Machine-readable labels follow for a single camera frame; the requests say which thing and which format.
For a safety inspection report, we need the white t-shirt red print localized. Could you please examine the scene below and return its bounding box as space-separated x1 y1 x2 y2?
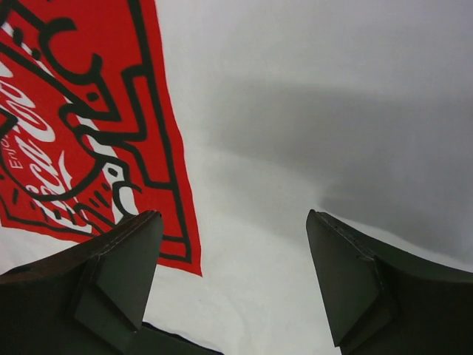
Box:
1 1 472 354

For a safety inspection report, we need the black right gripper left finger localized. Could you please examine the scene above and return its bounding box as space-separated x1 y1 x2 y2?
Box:
1 211 163 354

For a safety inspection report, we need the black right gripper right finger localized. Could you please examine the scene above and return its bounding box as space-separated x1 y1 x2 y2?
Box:
306 210 472 354

